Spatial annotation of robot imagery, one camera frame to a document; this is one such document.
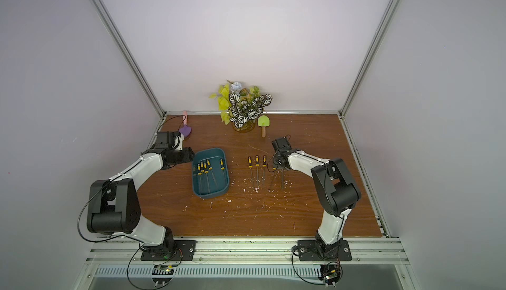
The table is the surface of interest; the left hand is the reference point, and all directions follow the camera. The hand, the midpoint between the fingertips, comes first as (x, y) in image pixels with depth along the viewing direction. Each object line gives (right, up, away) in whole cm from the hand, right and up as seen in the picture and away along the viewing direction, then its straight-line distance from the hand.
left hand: (191, 152), depth 93 cm
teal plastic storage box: (+9, -10, +1) cm, 13 cm away
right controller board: (+59, -42, -23) cm, 76 cm away
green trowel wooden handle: (+36, +16, +22) cm, 45 cm away
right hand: (+45, -3, +4) cm, 45 cm away
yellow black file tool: (+32, -7, +4) cm, 33 cm away
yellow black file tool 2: (+36, -7, +4) cm, 37 cm away
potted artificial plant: (+25, +22, -5) cm, 34 cm away
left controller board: (-3, -43, -22) cm, 48 cm away
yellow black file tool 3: (+9, -8, +1) cm, 12 cm away
